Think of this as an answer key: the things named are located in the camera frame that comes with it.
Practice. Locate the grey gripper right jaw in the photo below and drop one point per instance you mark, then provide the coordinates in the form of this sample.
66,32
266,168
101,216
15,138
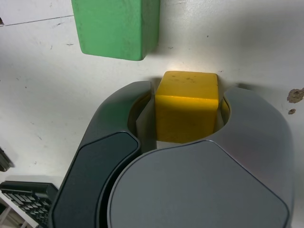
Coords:
202,190

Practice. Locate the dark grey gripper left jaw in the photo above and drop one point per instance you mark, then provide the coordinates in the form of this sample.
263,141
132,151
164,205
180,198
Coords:
99,166

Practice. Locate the yellow cube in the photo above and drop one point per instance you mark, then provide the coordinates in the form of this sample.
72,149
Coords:
185,114

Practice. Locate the green cube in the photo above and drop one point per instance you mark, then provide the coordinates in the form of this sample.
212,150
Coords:
114,28

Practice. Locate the black keyboard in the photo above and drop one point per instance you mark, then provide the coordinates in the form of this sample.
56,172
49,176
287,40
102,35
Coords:
26,199

